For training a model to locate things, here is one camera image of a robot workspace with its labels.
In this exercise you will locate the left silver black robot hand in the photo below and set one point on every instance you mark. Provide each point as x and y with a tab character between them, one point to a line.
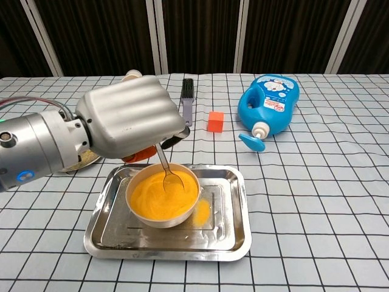
130	115

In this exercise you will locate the silver metal spoon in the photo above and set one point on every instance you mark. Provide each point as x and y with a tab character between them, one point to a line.
162	158

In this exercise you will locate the round steel plate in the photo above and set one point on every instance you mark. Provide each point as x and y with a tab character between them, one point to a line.
88	158

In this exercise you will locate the bowl of orange powder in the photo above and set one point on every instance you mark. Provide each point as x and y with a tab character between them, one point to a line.
152	203

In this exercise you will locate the rectangular steel tray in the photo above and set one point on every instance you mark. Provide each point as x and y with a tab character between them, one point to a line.
170	243

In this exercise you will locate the white paper cup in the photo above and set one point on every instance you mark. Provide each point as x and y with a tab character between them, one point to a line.
133	74

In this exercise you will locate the black grey brush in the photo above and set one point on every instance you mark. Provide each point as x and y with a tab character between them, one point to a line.
187	103

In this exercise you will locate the orange cube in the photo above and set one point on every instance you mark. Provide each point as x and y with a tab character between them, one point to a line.
215	122

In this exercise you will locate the blue pump detergent bottle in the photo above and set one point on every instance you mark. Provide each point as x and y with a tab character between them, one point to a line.
273	115

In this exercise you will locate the white checked tablecloth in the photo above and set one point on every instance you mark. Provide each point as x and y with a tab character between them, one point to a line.
304	197

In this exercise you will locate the white partition frame post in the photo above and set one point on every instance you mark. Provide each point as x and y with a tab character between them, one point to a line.
41	36
155	36
242	36
342	36

